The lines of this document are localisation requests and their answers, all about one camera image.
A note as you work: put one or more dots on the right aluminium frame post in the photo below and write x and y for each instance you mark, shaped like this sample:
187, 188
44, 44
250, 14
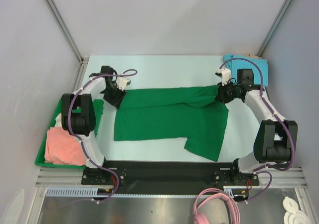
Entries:
274, 27

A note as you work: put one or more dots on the pink t shirt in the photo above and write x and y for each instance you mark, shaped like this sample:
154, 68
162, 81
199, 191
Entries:
62, 149

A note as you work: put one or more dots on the pink headphones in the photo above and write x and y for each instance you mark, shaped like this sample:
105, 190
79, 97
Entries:
214, 206

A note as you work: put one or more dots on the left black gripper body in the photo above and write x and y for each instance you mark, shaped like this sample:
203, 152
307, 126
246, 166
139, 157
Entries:
113, 94

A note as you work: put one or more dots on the aluminium frame rail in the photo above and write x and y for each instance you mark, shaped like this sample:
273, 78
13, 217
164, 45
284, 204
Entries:
49, 177

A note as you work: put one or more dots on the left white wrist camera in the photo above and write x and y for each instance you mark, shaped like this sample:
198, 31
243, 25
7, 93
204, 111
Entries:
123, 82

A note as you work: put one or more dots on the aluminium frame post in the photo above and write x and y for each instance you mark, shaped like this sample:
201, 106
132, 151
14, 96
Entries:
274, 27
53, 8

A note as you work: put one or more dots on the white cable duct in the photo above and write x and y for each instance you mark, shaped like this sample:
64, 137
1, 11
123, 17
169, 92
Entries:
71, 192

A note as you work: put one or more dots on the folded blue t shirt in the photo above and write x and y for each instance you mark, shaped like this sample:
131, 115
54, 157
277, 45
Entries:
238, 64

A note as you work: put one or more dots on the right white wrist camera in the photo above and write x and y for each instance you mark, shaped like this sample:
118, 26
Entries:
225, 75

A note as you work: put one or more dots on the green t shirt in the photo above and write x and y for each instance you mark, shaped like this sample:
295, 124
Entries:
193, 113

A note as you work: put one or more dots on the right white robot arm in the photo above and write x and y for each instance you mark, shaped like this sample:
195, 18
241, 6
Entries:
275, 142

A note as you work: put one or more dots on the white round lids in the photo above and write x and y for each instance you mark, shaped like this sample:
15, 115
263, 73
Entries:
293, 215

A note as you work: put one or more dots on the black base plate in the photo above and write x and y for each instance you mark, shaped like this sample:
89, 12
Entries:
156, 188

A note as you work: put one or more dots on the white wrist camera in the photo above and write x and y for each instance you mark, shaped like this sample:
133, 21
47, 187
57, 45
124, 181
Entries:
123, 82
225, 75

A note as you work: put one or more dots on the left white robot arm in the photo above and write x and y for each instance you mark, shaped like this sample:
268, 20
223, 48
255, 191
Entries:
78, 115

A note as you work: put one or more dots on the white t shirt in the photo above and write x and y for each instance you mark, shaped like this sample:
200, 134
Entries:
58, 121

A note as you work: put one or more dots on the left aluminium frame post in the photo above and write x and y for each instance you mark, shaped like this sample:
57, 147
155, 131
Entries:
53, 8

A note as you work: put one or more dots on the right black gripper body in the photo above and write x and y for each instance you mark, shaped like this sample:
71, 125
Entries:
222, 94

